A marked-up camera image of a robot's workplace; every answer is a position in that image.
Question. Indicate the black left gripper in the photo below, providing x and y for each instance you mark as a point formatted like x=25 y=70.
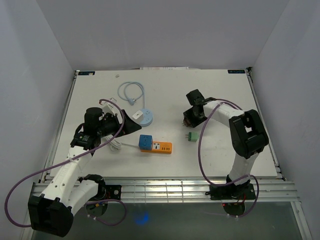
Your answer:
x=129 y=125

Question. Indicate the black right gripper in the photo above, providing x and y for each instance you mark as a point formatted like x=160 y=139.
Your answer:
x=187 y=114

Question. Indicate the pink plug adapter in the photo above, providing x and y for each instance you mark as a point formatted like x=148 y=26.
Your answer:
x=186 y=123

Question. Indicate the white usb charger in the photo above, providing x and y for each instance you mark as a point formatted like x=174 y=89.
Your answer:
x=138 y=116

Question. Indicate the round light blue socket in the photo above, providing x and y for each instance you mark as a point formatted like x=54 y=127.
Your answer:
x=147 y=117

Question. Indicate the green usb charger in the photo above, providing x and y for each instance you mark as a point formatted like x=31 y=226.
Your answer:
x=192 y=136

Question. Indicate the blue cube socket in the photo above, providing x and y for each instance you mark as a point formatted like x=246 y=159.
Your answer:
x=145 y=142

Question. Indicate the orange power strip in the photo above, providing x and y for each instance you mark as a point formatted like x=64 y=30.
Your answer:
x=160 y=148

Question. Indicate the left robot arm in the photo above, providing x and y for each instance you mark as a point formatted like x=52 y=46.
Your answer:
x=54 y=209

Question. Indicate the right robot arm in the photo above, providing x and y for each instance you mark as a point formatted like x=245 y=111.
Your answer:
x=248 y=139

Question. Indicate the light blue wall plug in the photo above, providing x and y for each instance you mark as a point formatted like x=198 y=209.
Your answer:
x=132 y=101

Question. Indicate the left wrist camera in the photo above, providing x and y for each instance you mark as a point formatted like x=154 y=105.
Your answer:
x=108 y=107

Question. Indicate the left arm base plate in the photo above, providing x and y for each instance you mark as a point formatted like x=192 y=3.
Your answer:
x=107 y=192

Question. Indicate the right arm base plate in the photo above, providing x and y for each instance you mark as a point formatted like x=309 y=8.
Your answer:
x=232 y=192

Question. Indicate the aluminium frame rail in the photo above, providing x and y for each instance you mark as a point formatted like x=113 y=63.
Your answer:
x=147 y=191

